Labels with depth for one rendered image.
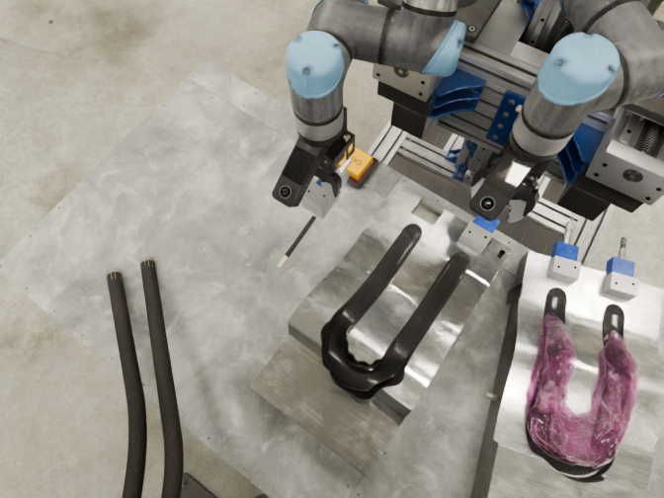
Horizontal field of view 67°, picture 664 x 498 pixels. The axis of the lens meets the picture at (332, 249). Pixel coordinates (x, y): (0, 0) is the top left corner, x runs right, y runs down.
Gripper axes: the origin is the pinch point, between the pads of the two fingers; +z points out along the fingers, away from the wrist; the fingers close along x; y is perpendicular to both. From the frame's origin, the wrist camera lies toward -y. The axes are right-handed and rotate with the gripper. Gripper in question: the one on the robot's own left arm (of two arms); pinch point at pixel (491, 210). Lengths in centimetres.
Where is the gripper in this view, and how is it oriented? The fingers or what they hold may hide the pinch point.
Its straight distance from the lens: 92.2
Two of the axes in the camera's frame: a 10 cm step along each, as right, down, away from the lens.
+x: -8.1, -5.3, 2.4
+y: 5.8, -7.6, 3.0
